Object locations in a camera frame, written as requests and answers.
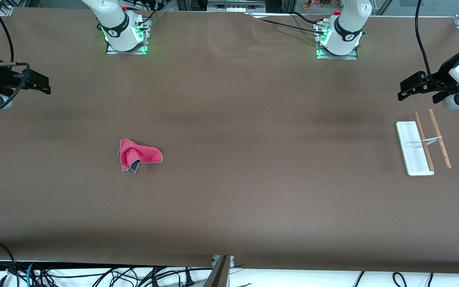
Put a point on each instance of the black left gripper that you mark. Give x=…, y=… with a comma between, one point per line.
x=441, y=80

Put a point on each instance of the pink towel with grey hem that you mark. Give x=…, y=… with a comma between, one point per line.
x=142, y=153

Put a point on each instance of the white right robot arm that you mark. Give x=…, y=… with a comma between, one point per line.
x=110, y=20

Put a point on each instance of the wooden rack bar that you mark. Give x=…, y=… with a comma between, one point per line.
x=420, y=129
x=444, y=155

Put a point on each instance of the white rack connector clip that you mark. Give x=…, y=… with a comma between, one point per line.
x=432, y=139

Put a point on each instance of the orange red object pile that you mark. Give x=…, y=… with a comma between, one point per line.
x=323, y=4

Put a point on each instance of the brown table cover sheet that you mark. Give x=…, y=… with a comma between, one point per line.
x=229, y=159

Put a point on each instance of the white power strip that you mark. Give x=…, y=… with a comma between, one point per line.
x=233, y=8

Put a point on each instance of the black power plug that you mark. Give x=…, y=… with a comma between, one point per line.
x=189, y=279

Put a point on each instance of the white rack base plate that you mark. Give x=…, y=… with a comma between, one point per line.
x=410, y=147

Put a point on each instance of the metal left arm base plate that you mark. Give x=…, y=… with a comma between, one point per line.
x=353, y=57

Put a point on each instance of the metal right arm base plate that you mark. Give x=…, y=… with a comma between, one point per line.
x=144, y=28

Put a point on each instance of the aluminium frame profile with bracket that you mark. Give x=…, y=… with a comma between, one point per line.
x=219, y=275

